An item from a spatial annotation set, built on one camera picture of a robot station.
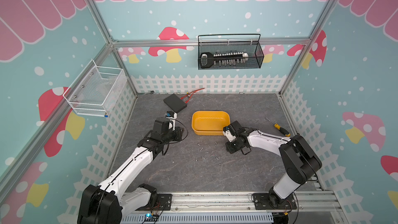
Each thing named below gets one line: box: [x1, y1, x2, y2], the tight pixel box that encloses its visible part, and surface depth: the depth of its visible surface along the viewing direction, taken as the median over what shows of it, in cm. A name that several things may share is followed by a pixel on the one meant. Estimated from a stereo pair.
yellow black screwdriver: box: [264, 117, 291, 137], surface depth 101 cm
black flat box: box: [163, 93, 188, 114], surface depth 116 cm
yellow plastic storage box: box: [191, 110, 231, 136], surface depth 105 cm
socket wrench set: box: [200, 52, 249, 69], surface depth 91 cm
